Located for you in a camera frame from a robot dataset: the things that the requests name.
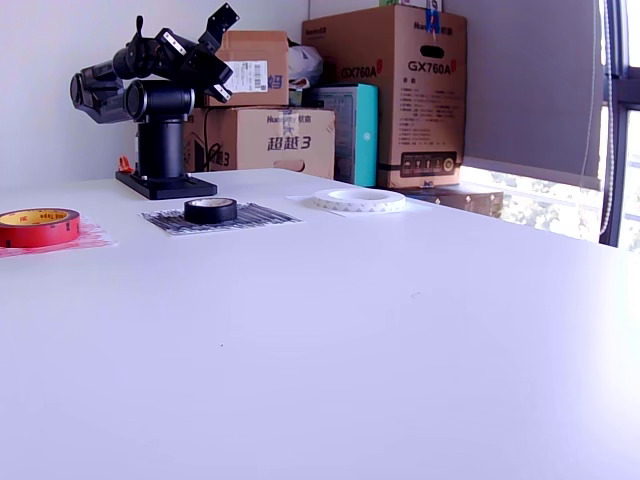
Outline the red scribbled paper sheet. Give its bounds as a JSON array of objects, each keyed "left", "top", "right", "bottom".
[{"left": 0, "top": 214, "right": 119, "bottom": 260}]

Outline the black tape roll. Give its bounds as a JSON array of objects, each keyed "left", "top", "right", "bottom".
[{"left": 183, "top": 197, "right": 239, "bottom": 225}]

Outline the black power cable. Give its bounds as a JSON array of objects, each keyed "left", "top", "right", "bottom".
[{"left": 199, "top": 107, "right": 224, "bottom": 174}]

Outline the brown Huntkey cardboard box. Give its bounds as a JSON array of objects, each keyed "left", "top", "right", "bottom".
[{"left": 183, "top": 105, "right": 336, "bottom": 180}]

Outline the tall brown GX760A cardboard box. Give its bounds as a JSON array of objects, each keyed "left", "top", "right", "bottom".
[{"left": 301, "top": 3, "right": 469, "bottom": 190}]

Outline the cardboard box with shipping label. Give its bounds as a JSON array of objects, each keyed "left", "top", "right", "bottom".
[{"left": 204, "top": 30, "right": 291, "bottom": 108}]

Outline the white tape roll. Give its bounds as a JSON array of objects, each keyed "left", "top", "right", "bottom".
[{"left": 312, "top": 188, "right": 407, "bottom": 214}]

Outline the teal grey upright box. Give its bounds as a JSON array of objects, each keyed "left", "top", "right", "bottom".
[{"left": 304, "top": 83, "right": 380, "bottom": 188}]

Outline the white bead chain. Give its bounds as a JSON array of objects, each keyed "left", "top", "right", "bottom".
[{"left": 597, "top": 0, "right": 619, "bottom": 236}]

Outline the blue tape strip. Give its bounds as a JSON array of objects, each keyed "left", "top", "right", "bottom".
[{"left": 424, "top": 0, "right": 444, "bottom": 34}]

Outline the black scribbled paper sheet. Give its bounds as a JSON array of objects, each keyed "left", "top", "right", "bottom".
[{"left": 139, "top": 202, "right": 305, "bottom": 236}]

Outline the grey roller blind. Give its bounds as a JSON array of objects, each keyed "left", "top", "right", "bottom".
[{"left": 442, "top": 0, "right": 609, "bottom": 192}]

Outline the white plastic bag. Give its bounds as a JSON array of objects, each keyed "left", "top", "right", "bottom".
[{"left": 287, "top": 43, "right": 325, "bottom": 92}]

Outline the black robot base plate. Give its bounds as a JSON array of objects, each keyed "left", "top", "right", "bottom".
[{"left": 115, "top": 169, "right": 219, "bottom": 201}]

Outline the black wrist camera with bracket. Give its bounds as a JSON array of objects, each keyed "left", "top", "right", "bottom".
[{"left": 197, "top": 2, "right": 241, "bottom": 51}]

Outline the large brown tape roll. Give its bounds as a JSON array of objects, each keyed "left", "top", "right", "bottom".
[{"left": 0, "top": 207, "right": 81, "bottom": 250}]

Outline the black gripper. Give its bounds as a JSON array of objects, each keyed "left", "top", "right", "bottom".
[{"left": 153, "top": 27, "right": 235, "bottom": 103}]

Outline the dark window frame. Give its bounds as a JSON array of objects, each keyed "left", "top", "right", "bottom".
[{"left": 597, "top": 0, "right": 640, "bottom": 251}]

